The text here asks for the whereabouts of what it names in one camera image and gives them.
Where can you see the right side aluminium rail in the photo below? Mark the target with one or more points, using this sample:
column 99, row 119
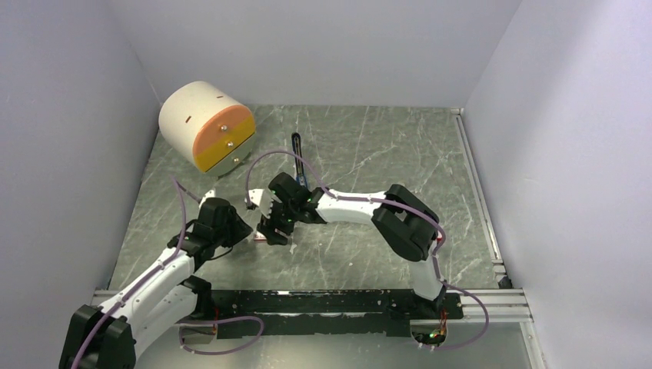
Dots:
column 501, row 276

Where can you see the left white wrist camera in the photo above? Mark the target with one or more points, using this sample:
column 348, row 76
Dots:
column 207, row 195

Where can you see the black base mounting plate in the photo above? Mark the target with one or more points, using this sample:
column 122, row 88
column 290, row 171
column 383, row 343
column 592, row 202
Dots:
column 206, row 314

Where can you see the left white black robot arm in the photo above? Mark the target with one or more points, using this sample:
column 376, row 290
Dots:
column 115, row 333

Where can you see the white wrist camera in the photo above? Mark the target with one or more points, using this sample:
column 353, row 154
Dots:
column 207, row 195
column 261, row 199

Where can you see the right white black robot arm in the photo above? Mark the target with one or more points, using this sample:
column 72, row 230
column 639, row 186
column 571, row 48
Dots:
column 409, row 227

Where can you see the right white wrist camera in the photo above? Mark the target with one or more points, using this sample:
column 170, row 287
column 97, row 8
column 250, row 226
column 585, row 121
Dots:
column 261, row 199

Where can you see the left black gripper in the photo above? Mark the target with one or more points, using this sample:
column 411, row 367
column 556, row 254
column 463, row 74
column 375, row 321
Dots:
column 241, row 229

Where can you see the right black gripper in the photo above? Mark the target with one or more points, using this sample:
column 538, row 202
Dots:
column 268, row 226

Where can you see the round white orange drawer box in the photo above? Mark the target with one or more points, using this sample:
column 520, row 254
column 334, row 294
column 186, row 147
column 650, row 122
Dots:
column 208, row 128

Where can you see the blue black stapler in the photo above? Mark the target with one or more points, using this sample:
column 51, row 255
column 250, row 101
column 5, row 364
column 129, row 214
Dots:
column 300, row 175

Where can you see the red staples box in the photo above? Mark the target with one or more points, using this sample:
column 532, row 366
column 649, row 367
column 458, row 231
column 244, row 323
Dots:
column 260, row 238

